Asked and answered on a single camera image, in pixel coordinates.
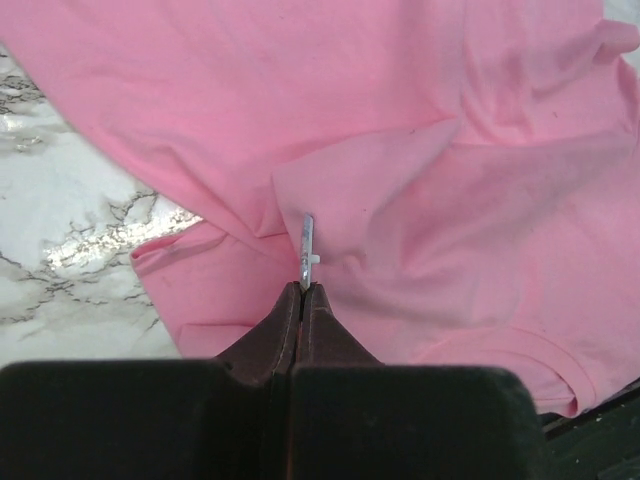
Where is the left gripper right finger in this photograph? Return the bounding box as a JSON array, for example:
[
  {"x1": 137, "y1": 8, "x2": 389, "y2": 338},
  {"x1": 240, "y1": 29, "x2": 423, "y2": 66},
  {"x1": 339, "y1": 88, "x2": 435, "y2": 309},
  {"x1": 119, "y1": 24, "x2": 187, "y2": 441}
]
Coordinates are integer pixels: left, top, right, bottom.
[{"x1": 297, "y1": 283, "x2": 384, "y2": 375}]

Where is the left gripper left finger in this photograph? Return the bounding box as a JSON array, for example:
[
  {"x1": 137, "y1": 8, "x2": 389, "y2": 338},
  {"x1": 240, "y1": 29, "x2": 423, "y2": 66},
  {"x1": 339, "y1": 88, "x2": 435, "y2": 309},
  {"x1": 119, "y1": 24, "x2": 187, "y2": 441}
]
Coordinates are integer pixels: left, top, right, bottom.
[{"x1": 216, "y1": 282, "x2": 303, "y2": 387}]

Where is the pink t-shirt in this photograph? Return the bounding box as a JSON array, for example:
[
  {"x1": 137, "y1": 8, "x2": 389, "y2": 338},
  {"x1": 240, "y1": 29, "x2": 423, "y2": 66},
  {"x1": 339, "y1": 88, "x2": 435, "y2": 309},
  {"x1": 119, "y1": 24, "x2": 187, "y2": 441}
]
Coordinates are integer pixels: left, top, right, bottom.
[{"x1": 1, "y1": 1, "x2": 639, "y2": 416}]

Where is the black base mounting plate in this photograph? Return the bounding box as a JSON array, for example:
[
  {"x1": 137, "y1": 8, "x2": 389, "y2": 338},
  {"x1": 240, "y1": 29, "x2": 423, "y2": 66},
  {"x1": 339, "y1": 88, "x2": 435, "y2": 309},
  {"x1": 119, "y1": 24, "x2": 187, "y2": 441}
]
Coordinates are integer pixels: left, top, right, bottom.
[{"x1": 539, "y1": 381, "x2": 640, "y2": 480}]

